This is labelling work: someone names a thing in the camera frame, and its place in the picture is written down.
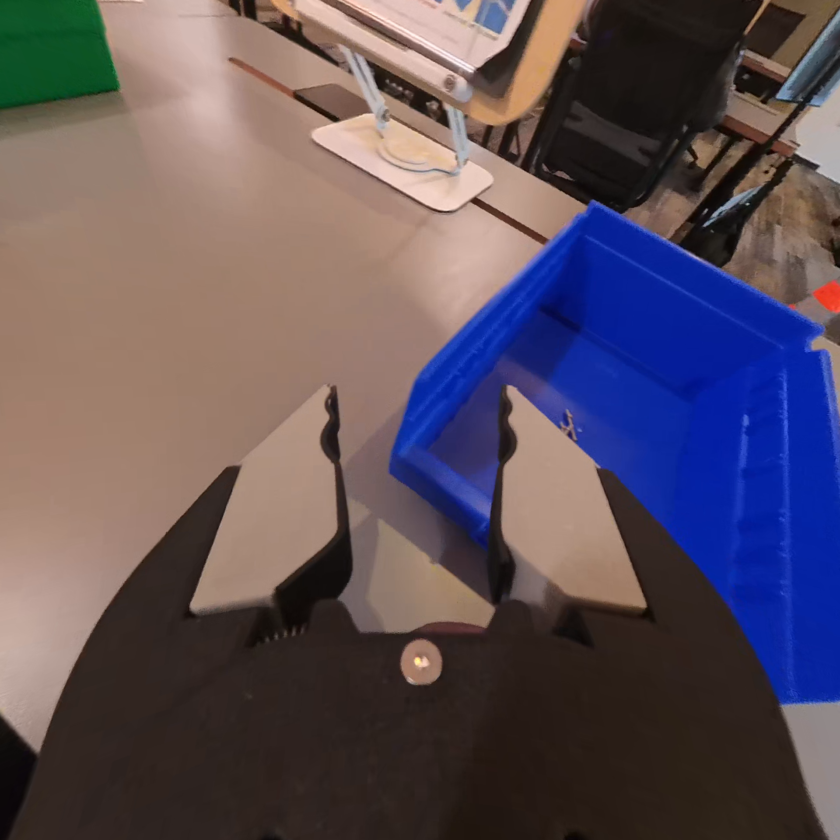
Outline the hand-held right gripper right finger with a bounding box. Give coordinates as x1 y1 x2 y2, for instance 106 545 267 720
487 385 648 618

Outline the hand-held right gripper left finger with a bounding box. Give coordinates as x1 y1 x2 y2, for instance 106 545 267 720
189 385 354 618

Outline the blue plastic bin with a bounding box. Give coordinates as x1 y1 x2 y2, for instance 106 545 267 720
389 200 840 706

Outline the green plastic bin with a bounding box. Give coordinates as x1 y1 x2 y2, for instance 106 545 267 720
0 0 121 111

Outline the grey desk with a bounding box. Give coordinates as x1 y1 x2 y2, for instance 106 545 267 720
0 0 840 840

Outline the black desk hatch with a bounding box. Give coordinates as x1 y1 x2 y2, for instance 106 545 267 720
294 83 366 122

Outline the person's black clothed torso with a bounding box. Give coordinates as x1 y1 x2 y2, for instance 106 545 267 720
0 714 38 828

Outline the white document stand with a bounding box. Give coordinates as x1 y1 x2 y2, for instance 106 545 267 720
271 0 586 213

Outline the black office chair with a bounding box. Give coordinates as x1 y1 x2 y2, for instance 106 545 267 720
525 0 769 214

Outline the printed instruction sheet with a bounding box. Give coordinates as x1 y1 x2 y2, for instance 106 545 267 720
348 0 532 67

